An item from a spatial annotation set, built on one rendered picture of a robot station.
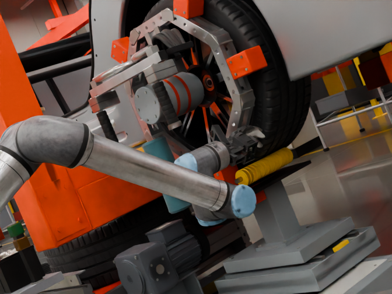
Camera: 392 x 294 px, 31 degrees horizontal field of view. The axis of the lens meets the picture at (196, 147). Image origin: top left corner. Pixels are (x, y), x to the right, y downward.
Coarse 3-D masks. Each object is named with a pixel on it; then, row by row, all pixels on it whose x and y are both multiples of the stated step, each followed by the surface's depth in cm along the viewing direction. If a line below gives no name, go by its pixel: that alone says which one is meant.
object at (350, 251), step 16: (352, 240) 243; (368, 240) 248; (320, 256) 234; (336, 256) 236; (352, 256) 241; (240, 272) 263; (256, 272) 255; (272, 272) 249; (288, 272) 236; (304, 272) 230; (320, 272) 230; (336, 272) 234; (224, 288) 263; (240, 288) 256; (256, 288) 250; (272, 288) 244; (288, 288) 238; (304, 288) 233; (320, 288) 228
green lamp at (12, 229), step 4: (16, 224) 236; (20, 224) 237; (8, 228) 237; (12, 228) 235; (16, 228) 236; (20, 228) 237; (8, 232) 238; (12, 232) 235; (16, 232) 236; (20, 232) 236; (12, 236) 236
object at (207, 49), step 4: (200, 40) 257; (204, 44) 256; (204, 48) 257; (208, 48) 255; (204, 52) 257; (208, 52) 256; (204, 56) 258; (208, 56) 257; (216, 64) 249; (228, 92) 251; (224, 100) 258; (224, 104) 259; (232, 104) 256; (228, 108) 258; (212, 112) 264; (228, 112) 259; (216, 116) 264
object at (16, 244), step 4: (24, 236) 237; (16, 240) 235; (20, 240) 236; (24, 240) 237; (28, 240) 237; (16, 244) 236; (20, 244) 235; (24, 244) 236; (28, 244) 237; (16, 248) 237; (20, 248) 235; (24, 248) 236
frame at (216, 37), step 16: (160, 16) 237; (176, 16) 232; (144, 32) 245; (192, 32) 229; (208, 32) 224; (224, 32) 225; (128, 48) 254; (224, 48) 223; (224, 64) 223; (128, 80) 260; (240, 80) 226; (128, 96) 263; (240, 96) 223; (240, 112) 225; (144, 128) 263; (160, 128) 264; (176, 144) 259
